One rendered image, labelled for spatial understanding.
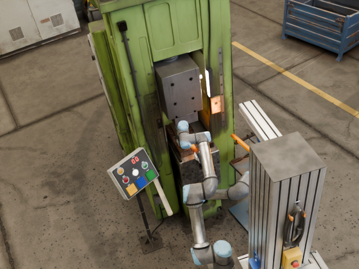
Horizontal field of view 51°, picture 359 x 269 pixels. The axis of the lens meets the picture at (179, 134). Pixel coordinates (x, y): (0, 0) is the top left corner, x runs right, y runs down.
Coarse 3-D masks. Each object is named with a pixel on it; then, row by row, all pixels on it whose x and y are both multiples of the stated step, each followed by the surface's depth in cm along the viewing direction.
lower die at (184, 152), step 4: (168, 124) 359; (172, 124) 357; (168, 128) 355; (172, 128) 353; (168, 132) 351; (172, 132) 350; (176, 132) 347; (172, 140) 345; (176, 144) 337; (196, 144) 332; (180, 148) 332; (188, 148) 330; (180, 152) 329; (184, 152) 329; (188, 152) 331; (192, 152) 333; (180, 156) 332; (184, 156) 332
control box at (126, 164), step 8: (136, 152) 303; (144, 152) 306; (128, 160) 298; (144, 160) 306; (112, 168) 294; (128, 168) 298; (136, 168) 302; (144, 168) 306; (152, 168) 310; (112, 176) 293; (120, 176) 294; (128, 176) 298; (136, 176) 302; (144, 176) 306; (120, 184) 294; (128, 184) 298; (136, 184) 302; (120, 192) 300; (136, 192) 301
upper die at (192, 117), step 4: (196, 112) 307; (176, 116) 305; (184, 116) 305; (188, 116) 306; (192, 116) 308; (196, 116) 309; (172, 120) 314; (176, 120) 304; (180, 120) 306; (184, 120) 307; (188, 120) 309; (192, 120) 310; (196, 120) 312; (176, 124) 307
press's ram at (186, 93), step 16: (160, 64) 291; (176, 64) 288; (192, 64) 286; (160, 80) 281; (176, 80) 281; (192, 80) 286; (160, 96) 302; (176, 96) 290; (192, 96) 295; (176, 112) 299; (192, 112) 305
